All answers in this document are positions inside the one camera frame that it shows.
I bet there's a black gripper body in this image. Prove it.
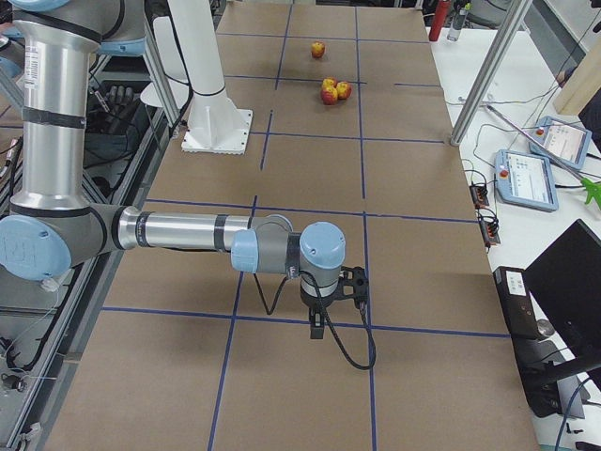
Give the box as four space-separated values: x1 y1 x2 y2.
300 275 342 309

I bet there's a lone red yellow apple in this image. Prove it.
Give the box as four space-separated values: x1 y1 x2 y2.
311 40 326 59

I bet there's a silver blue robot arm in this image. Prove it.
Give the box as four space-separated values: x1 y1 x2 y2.
1 1 346 338

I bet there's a lower black orange connector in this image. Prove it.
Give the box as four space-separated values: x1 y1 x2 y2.
476 208 501 249

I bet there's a black orange connector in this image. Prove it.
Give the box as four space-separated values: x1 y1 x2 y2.
476 208 501 249
469 169 489 209

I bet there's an upper black orange connector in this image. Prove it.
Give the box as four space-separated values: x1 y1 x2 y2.
469 169 489 209

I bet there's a black computer box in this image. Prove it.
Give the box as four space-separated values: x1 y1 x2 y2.
493 266 555 340

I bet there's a front red apple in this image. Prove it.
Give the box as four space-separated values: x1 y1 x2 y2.
320 86 338 105

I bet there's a right red yellow apple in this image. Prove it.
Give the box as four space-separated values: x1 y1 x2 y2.
336 81 352 101

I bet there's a back yellow red apple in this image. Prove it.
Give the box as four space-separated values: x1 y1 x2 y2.
321 77 337 90

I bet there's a near blue teach pendant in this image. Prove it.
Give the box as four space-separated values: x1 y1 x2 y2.
495 149 559 211

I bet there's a blue teach pendant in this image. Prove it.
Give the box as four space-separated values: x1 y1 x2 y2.
532 116 592 170
495 149 559 211

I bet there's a black monitor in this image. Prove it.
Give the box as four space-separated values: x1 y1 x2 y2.
525 219 600 356

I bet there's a green grabber tool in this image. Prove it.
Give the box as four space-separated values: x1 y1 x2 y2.
485 104 601 208

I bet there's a far blue teach pendant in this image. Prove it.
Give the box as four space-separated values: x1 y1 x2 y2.
532 116 592 170

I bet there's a clear water bottle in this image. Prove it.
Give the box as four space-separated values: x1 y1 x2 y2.
447 0 471 41

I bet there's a red bottle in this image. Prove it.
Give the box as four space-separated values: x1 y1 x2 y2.
428 0 452 42

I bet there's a wooden board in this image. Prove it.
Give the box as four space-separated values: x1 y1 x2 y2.
553 39 601 116

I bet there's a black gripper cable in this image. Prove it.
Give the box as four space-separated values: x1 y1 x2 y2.
253 270 378 371

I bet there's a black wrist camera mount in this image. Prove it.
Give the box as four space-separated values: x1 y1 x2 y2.
338 266 369 305

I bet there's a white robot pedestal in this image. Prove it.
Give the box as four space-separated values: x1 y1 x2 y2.
141 1 253 154

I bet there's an aluminium frame post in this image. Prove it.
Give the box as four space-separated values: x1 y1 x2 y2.
450 0 532 147

